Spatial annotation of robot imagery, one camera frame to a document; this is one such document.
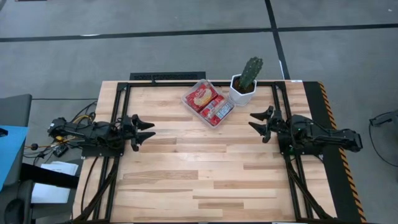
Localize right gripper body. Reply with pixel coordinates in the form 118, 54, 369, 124
263, 108, 292, 144

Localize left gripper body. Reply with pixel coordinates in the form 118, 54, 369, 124
119, 115, 140, 152

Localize white plant pot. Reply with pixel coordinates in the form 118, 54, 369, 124
228, 73, 258, 108

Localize green cactus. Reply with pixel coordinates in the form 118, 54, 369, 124
238, 55, 264, 91

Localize clear plastic bin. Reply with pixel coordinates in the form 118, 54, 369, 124
180, 78, 236, 130

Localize black vent grille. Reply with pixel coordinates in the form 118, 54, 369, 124
129, 71, 207, 82

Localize black power adapter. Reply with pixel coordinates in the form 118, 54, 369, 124
53, 144, 70, 157

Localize black mat with hazard stripes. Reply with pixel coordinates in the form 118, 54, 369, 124
303, 81, 368, 224

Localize white papers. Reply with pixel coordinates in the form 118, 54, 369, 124
30, 160, 80, 205

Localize blue board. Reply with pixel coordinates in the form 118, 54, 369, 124
0, 124, 30, 191

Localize yellow cable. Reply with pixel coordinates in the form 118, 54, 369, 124
53, 114, 95, 143

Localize black cable bundle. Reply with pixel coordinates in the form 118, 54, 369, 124
24, 100, 99, 158

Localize black aluminium table frame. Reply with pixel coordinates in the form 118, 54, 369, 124
73, 80, 338, 224

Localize thin black floor cable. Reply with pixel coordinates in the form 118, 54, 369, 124
368, 123, 398, 168

